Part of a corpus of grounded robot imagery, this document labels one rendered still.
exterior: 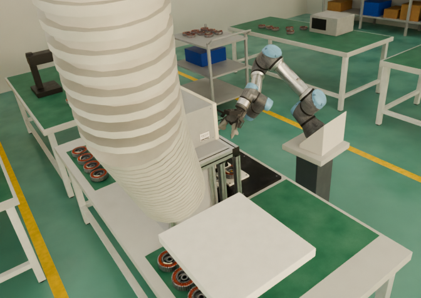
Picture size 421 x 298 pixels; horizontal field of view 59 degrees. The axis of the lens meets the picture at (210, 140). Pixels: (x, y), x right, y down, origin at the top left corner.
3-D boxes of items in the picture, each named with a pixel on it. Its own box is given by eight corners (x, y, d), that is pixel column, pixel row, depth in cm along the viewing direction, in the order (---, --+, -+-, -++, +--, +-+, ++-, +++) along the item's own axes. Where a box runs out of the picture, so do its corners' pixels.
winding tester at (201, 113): (176, 113, 227) (172, 81, 217) (218, 138, 195) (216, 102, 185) (117, 134, 209) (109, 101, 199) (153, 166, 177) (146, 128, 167)
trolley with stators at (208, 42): (210, 86, 565) (204, 19, 516) (254, 106, 491) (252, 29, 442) (176, 97, 537) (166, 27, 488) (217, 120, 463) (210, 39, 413)
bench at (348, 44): (270, 59, 656) (270, 15, 619) (384, 92, 494) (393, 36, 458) (230, 72, 613) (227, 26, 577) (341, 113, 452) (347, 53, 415)
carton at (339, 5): (338, 7, 864) (339, -2, 854) (351, 8, 837) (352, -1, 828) (327, 10, 845) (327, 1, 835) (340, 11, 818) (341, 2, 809)
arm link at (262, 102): (265, 108, 231) (251, 99, 230) (275, 98, 222) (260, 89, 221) (262, 117, 227) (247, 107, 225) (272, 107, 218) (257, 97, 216)
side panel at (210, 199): (215, 213, 199) (210, 163, 183) (218, 216, 197) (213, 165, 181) (170, 237, 186) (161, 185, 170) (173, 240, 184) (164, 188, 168)
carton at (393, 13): (394, 13, 762) (395, 5, 754) (407, 15, 742) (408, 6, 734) (383, 17, 743) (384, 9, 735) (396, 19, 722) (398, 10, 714)
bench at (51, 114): (105, 107, 529) (93, 56, 492) (170, 158, 394) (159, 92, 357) (25, 133, 478) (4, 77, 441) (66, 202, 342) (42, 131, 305)
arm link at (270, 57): (317, 110, 250) (260, 53, 254) (332, 98, 238) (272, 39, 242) (309, 119, 243) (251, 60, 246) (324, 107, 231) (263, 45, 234)
